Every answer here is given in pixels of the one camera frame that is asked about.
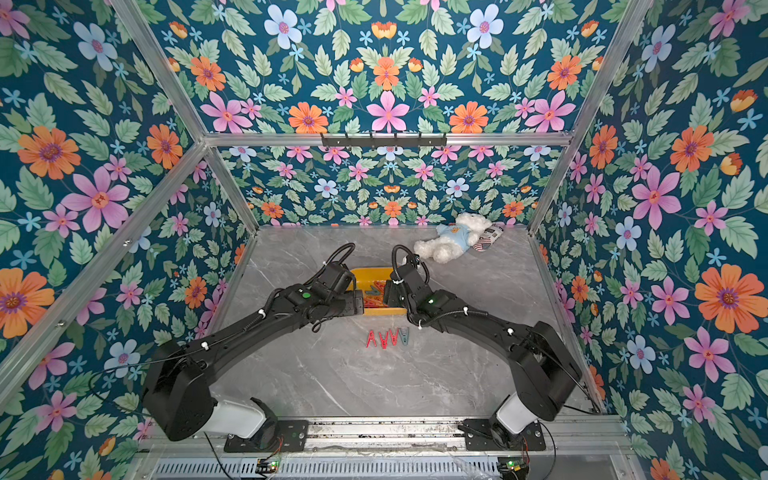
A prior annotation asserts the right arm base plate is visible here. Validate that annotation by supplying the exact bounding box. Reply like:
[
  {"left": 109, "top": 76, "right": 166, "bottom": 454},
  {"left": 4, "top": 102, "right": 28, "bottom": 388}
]
[{"left": 457, "top": 418, "right": 546, "bottom": 452}]

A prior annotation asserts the aluminium front rail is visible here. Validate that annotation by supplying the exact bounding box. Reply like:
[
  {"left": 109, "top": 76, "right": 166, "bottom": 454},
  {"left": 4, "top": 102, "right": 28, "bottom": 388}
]
[{"left": 136, "top": 413, "right": 635, "bottom": 460}]

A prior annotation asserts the black hook rail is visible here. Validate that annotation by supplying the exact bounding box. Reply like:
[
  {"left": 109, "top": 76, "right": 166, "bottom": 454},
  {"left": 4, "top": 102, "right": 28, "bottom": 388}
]
[{"left": 320, "top": 133, "right": 448, "bottom": 149}]

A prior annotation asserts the white teddy bear blue shirt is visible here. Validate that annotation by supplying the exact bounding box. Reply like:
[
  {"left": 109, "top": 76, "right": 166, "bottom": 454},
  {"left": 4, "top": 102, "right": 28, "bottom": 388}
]
[{"left": 414, "top": 213, "right": 492, "bottom": 264}]

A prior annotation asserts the red clothespin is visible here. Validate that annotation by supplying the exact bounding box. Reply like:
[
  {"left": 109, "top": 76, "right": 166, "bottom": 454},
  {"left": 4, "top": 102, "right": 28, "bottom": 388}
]
[
  {"left": 387, "top": 328, "right": 400, "bottom": 348},
  {"left": 366, "top": 330, "right": 379, "bottom": 348},
  {"left": 379, "top": 331, "right": 389, "bottom": 350}
]

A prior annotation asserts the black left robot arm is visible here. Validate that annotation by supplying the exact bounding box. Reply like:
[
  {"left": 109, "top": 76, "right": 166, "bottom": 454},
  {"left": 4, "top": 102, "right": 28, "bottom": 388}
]
[{"left": 141, "top": 261, "right": 362, "bottom": 445}]

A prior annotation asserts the yellow plastic storage box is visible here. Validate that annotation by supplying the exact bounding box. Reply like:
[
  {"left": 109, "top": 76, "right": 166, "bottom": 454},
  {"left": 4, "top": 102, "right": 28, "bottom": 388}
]
[{"left": 349, "top": 267, "right": 406, "bottom": 316}]

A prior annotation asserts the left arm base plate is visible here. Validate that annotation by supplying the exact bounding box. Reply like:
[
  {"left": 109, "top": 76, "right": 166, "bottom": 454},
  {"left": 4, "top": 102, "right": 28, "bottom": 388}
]
[{"left": 224, "top": 419, "right": 309, "bottom": 454}]

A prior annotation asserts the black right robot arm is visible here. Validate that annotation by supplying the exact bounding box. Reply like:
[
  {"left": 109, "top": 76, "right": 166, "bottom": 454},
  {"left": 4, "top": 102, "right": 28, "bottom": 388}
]
[{"left": 391, "top": 245, "right": 582, "bottom": 434}]

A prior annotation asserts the pile of clothespins in box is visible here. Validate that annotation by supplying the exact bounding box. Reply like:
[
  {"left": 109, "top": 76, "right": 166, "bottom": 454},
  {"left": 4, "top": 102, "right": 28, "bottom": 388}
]
[{"left": 363, "top": 280, "right": 388, "bottom": 310}]

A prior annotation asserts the patterned pouch near bear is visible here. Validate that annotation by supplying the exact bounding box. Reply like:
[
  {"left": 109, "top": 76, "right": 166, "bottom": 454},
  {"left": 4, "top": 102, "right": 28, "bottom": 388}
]
[{"left": 473, "top": 225, "right": 504, "bottom": 252}]

